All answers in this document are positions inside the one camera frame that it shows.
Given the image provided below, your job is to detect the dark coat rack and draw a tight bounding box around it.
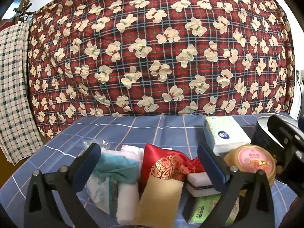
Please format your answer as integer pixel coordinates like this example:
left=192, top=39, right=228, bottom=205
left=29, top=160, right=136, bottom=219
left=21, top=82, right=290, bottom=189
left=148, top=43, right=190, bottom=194
left=13, top=0, right=34, bottom=22

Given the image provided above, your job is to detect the teal cloth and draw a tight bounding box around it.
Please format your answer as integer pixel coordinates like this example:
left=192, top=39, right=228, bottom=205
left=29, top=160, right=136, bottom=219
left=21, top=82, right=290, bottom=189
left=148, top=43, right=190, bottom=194
left=95, top=153, right=140, bottom=185

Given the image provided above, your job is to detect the dotted white tissue pack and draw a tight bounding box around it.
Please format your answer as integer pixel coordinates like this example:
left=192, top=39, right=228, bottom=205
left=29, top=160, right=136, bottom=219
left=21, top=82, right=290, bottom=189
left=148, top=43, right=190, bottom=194
left=204, top=116, right=252, bottom=156

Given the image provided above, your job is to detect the pink and white towel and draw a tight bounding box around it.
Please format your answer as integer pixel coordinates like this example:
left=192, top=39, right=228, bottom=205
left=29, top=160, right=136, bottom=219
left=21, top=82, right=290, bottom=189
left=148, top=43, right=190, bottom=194
left=120, top=144, right=145, bottom=158

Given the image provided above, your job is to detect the stainless steel basin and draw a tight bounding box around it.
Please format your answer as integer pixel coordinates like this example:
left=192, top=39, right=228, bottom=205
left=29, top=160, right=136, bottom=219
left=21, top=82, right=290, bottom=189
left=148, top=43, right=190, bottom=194
left=251, top=113, right=300, bottom=162

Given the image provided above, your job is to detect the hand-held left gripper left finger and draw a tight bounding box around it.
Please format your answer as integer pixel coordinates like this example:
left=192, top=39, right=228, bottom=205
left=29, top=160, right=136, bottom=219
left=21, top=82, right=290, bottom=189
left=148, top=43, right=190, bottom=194
left=25, top=143, right=102, bottom=228

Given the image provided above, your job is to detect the red plaid bear print blanket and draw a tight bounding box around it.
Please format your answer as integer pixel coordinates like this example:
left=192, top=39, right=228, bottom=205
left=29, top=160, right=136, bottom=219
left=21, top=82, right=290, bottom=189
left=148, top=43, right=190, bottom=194
left=27, top=0, right=296, bottom=140

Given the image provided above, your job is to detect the red and gold satin pouch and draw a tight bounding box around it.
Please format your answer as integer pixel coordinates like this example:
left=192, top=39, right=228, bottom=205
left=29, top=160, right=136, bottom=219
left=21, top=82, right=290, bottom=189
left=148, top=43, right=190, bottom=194
left=134, top=143, right=206, bottom=226

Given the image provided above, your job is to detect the clear plastic bag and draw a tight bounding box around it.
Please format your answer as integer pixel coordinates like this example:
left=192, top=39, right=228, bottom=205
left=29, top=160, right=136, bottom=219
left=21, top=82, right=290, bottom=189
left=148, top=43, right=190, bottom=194
left=82, top=140, right=120, bottom=217

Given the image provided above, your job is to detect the white green checked cloth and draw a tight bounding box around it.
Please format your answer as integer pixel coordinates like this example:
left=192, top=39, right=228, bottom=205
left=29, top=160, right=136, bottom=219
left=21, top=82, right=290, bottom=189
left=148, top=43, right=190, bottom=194
left=0, top=22, right=44, bottom=166

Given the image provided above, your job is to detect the white foam block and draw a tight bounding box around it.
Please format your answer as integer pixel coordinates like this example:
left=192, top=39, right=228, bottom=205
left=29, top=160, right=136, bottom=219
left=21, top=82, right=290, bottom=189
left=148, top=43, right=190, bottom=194
left=116, top=182, right=140, bottom=225

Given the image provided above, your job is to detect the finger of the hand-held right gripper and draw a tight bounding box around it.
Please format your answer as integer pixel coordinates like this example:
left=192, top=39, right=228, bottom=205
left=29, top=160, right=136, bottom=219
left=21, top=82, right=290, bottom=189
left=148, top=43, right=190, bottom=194
left=267, top=115, right=304, bottom=170

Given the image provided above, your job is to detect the green tissue packet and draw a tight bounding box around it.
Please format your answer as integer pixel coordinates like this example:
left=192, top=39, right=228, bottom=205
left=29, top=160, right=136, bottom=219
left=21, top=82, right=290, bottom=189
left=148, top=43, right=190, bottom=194
left=188, top=193, right=241, bottom=226

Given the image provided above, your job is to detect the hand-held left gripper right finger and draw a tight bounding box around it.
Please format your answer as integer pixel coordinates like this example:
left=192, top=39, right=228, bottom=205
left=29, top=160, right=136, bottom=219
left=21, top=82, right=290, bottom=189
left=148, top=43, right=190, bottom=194
left=197, top=144, right=277, bottom=228

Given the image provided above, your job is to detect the blue plaid tablecloth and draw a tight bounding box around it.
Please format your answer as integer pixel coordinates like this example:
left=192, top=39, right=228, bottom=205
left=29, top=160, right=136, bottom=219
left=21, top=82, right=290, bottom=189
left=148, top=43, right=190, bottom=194
left=0, top=114, right=304, bottom=228

